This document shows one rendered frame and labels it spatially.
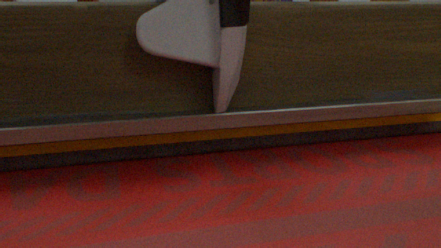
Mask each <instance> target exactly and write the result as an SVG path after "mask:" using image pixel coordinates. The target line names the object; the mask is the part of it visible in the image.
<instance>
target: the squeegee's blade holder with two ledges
mask: <svg viewBox="0 0 441 248"><path fill-rule="evenodd" d="M435 113H441V94H436V95H424V96H402V97H391V98H379V99H358V100H346V101H324V102H313V103H291V104H280V105H258V106H246V107H227V109H226V111H225V112H223V113H215V112H214V108H213V109H201V110H191V111H180V112H158V113H147V114H125V115H113V116H91V117H80V118H58V119H47V120H35V121H13V122H1V123H0V147H7V146H17V145H35V144H45V143H54V142H63V141H81V140H91V139H100V138H118V137H128V136H147V135H157V134H174V133H183V132H202V131H212V130H230V129H240V128H248V127H258V126H267V125H286V124H295V123H313V122H323V121H341V120H351V119H360V118H379V117H388V116H407V115H416V114H435Z"/></svg>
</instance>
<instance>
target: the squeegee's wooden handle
mask: <svg viewBox="0 0 441 248"><path fill-rule="evenodd" d="M164 2H165V1H0V123H1V122H13V121H35V120H47V119H58V118H80V117H91V116H113V115H125V114H147V113H158V112H180V111H191V110H201V109H213V108H214V104H213V89H212V67H208V66H204V65H198V64H194V63H188V62H183V61H177V60H174V59H170V58H166V57H162V56H156V55H153V54H149V53H147V52H146V51H145V50H144V49H143V48H142V47H141V46H140V45H139V41H138V39H137V36H136V26H137V22H138V20H139V18H140V17H141V16H142V15H143V14H145V13H146V12H149V11H150V10H152V9H154V8H155V7H156V6H159V5H161V4H162V3H164ZM436 94H441V1H250V4H249V22H248V23H247V30H246V39H245V51H244V55H243V63H242V67H241V71H240V79H239V83H238V85H237V87H236V89H235V90H234V93H233V96H232V98H231V100H230V102H229V105H228V106H227V107H246V106H258V105H280V104H291V103H313V102H324V101H346V100H358V99H379V98H391V97H402V96H424V95H436Z"/></svg>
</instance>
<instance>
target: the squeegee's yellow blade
mask: <svg viewBox="0 0 441 248"><path fill-rule="evenodd" d="M427 121H441V113H435V114H416V115H407V116H388V117H379V118H360V119H351V120H341V121H323V122H313V123H295V124H286V125H267V126H258V127H248V128H240V129H230V130H212V131H202V132H183V133H174V134H157V135H147V136H128V137H118V138H100V139H91V140H81V141H63V142H54V143H45V144H35V145H17V146H7V147H0V158H1V157H2V156H20V155H28V154H46V153H55V152H71V151H81V150H90V149H107V148H115V147H132V146H142V145H150V144H159V143H175V142H184V141H201V140H210V139H219V138H237V137H246V136H262V135H272V134H288V133H297V132H314V131H323V130H340V129H349V128H358V127H375V126H376V125H393V124H401V123H419V122H427Z"/></svg>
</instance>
